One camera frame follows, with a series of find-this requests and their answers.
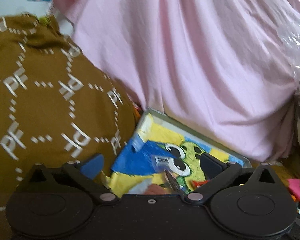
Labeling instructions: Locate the red tofu snack pack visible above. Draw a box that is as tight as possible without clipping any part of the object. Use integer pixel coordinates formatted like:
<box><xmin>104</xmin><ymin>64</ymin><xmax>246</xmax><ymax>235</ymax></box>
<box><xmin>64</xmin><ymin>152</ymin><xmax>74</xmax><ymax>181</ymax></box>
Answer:
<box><xmin>191</xmin><ymin>180</ymin><xmax>208</xmax><ymax>189</ymax></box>

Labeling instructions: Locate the pink sausage pack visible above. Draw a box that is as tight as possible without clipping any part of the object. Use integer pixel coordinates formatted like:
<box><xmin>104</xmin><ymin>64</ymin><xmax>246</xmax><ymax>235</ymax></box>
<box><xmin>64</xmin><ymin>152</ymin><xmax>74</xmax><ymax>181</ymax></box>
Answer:
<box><xmin>128</xmin><ymin>178</ymin><xmax>171</xmax><ymax>196</ymax></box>

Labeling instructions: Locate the colourful cartoon bed blanket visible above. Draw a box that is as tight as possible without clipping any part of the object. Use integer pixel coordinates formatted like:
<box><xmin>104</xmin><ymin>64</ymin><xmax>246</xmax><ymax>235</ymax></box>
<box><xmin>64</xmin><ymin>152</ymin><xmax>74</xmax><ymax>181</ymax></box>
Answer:
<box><xmin>267</xmin><ymin>157</ymin><xmax>300</xmax><ymax>210</ymax></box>

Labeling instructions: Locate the brown PF patterned quilt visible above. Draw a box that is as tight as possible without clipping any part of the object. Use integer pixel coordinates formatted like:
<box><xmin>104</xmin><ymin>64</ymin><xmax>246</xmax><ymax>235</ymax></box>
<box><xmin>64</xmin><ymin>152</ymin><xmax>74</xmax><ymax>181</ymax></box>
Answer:
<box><xmin>0</xmin><ymin>13</ymin><xmax>136</xmax><ymax>239</ymax></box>

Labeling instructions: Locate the dark candy wrapper pack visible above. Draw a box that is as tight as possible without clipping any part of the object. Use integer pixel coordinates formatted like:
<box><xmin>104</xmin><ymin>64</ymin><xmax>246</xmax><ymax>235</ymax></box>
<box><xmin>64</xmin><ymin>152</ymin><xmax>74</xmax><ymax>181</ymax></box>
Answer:
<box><xmin>152</xmin><ymin>155</ymin><xmax>190</xmax><ymax>194</ymax></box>

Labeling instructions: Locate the pink hanging sheet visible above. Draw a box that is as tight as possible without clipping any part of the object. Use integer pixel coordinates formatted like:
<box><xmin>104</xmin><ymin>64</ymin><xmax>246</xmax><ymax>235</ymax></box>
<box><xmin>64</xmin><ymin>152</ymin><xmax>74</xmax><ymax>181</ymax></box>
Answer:
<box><xmin>53</xmin><ymin>0</ymin><xmax>300</xmax><ymax>161</ymax></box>

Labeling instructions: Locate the grey box with drawing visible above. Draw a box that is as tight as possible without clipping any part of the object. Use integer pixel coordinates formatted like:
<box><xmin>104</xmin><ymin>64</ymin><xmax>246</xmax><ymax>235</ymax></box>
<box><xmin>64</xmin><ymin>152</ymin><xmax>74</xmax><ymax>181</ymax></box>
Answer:
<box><xmin>103</xmin><ymin>108</ymin><xmax>251</xmax><ymax>197</ymax></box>

